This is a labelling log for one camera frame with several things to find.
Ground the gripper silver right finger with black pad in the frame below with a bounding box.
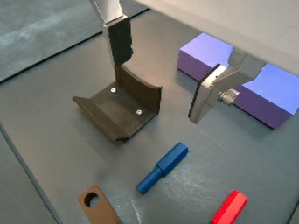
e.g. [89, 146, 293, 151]
[189, 47, 267, 123]

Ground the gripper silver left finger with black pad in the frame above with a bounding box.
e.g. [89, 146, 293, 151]
[90, 0, 134, 67]

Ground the brown T-shaped block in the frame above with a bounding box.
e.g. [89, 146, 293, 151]
[78, 185, 125, 224]

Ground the purple board block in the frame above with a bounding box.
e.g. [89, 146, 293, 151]
[178, 34, 299, 130]

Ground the blue peg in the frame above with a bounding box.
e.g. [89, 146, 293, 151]
[135, 143, 190, 194]

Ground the red peg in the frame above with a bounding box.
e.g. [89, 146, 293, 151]
[211, 190, 249, 224]

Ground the black curved holder bracket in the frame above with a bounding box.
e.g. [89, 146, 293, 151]
[73, 66, 163, 141]

